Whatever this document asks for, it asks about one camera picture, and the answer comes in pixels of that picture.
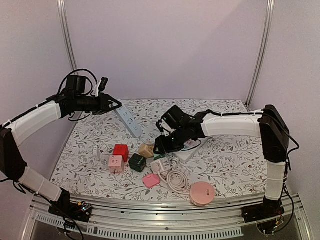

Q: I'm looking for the blue power strip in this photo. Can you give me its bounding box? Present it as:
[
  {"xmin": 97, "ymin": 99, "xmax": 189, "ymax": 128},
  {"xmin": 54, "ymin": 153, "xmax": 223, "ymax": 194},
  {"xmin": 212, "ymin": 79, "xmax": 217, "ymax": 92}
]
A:
[{"xmin": 115, "ymin": 105, "xmax": 143, "ymax": 138}]

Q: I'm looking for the red cube socket adapter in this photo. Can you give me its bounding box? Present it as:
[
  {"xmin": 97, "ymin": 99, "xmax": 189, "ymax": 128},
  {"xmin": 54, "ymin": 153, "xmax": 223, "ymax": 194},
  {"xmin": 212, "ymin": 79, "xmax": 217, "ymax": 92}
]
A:
[{"xmin": 112, "ymin": 144, "xmax": 129, "ymax": 163}]

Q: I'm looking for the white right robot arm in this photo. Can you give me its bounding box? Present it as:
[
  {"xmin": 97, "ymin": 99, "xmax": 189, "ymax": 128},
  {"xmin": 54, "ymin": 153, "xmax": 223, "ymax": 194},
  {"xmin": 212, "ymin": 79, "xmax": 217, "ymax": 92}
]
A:
[{"xmin": 153, "ymin": 104, "xmax": 300, "ymax": 218}]

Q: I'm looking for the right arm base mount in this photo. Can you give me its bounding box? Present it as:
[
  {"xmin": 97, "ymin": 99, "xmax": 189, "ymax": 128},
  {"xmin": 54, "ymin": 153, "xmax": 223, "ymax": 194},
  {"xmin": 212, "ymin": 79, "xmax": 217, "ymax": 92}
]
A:
[{"xmin": 241, "ymin": 197, "xmax": 285, "ymax": 223}]

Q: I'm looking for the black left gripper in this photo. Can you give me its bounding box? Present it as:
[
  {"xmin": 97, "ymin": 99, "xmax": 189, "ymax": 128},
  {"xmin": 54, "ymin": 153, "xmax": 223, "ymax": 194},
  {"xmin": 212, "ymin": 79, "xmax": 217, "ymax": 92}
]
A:
[{"xmin": 74, "ymin": 92, "xmax": 122, "ymax": 115}]

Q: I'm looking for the aluminium front rail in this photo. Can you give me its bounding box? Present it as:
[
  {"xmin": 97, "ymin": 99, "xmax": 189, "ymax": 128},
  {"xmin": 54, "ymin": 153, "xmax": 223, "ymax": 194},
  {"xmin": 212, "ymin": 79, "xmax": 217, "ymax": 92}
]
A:
[{"xmin": 19, "ymin": 192, "xmax": 311, "ymax": 240}]

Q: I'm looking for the light pink cube socket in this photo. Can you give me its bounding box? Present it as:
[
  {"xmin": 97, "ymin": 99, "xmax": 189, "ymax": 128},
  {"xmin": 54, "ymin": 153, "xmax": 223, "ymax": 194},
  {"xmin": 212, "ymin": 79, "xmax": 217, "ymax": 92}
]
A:
[{"xmin": 108, "ymin": 155, "xmax": 125, "ymax": 174}]

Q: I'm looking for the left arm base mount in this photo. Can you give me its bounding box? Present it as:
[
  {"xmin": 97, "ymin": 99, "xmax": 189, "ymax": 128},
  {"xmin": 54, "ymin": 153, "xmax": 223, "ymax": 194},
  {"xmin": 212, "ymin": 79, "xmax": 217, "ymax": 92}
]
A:
[{"xmin": 48, "ymin": 188, "xmax": 93, "ymax": 223}]

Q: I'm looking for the yellow cube socket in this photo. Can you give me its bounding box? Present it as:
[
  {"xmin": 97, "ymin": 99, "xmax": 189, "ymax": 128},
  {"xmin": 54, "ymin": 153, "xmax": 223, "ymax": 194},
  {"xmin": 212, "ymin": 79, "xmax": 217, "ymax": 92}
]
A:
[{"xmin": 138, "ymin": 143, "xmax": 154, "ymax": 159}]

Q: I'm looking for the left aluminium corner post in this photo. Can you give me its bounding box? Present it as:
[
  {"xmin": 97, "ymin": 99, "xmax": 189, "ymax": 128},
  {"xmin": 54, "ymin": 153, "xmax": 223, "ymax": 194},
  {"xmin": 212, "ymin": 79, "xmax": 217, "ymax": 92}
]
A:
[{"xmin": 56, "ymin": 0, "xmax": 78, "ymax": 71}]

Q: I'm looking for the right aluminium corner post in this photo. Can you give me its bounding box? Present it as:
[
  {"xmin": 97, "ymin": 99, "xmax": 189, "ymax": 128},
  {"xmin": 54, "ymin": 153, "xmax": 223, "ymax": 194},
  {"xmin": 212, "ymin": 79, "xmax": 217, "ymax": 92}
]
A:
[{"xmin": 245, "ymin": 0, "xmax": 275, "ymax": 109}]

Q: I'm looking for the pink plug adapter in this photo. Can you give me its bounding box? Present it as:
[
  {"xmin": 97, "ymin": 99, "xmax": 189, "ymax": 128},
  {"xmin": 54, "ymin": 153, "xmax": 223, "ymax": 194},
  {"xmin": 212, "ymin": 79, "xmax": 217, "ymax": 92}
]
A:
[{"xmin": 142, "ymin": 173, "xmax": 161, "ymax": 189}]

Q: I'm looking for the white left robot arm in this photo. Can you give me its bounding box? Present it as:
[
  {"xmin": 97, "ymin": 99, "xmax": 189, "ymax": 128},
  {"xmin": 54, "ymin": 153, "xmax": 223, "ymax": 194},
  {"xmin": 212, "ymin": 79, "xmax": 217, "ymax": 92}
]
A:
[{"xmin": 0, "ymin": 69, "xmax": 122, "ymax": 217}]

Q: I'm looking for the green beige socket adapter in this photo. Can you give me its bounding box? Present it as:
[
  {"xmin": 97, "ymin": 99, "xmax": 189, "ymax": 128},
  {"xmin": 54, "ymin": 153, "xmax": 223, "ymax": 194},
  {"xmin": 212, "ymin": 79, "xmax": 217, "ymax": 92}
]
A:
[{"xmin": 153, "ymin": 154, "xmax": 166, "ymax": 161}]

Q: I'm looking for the floral table cloth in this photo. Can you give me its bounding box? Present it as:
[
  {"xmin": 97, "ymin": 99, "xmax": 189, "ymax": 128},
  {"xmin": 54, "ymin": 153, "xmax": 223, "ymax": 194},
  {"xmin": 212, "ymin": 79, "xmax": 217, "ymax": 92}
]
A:
[{"xmin": 50, "ymin": 99, "xmax": 267, "ymax": 202}]

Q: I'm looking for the pink round cable reel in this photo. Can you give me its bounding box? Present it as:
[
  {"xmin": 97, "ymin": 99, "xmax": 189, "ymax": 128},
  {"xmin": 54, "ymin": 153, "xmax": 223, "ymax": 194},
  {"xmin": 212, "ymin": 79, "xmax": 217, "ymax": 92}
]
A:
[{"xmin": 189, "ymin": 181, "xmax": 216, "ymax": 207}]

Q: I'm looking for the dark green cube socket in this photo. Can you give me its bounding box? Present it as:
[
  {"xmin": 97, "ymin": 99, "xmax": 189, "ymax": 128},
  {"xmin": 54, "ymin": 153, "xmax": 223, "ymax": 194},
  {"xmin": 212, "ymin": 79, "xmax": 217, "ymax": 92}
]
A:
[{"xmin": 129, "ymin": 153, "xmax": 147, "ymax": 173}]

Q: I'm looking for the aluminium corner post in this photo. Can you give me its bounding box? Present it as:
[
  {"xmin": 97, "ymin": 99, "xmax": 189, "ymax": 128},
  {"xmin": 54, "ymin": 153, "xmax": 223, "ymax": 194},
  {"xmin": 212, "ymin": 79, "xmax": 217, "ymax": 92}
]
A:
[
  {"xmin": 245, "ymin": 0, "xmax": 275, "ymax": 109},
  {"xmin": 56, "ymin": 0, "xmax": 78, "ymax": 71}
]

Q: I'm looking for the white colourful power strip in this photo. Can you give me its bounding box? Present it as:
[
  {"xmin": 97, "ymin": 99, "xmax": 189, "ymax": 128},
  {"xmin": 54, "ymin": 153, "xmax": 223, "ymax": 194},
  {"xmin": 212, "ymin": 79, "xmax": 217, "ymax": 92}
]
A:
[{"xmin": 173, "ymin": 138, "xmax": 208, "ymax": 163}]

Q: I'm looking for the white plug block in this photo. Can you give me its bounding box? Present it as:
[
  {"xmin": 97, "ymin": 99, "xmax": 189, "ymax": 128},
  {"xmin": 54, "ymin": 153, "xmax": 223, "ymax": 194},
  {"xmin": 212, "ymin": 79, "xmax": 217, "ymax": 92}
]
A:
[{"xmin": 150, "ymin": 157, "xmax": 172, "ymax": 175}]

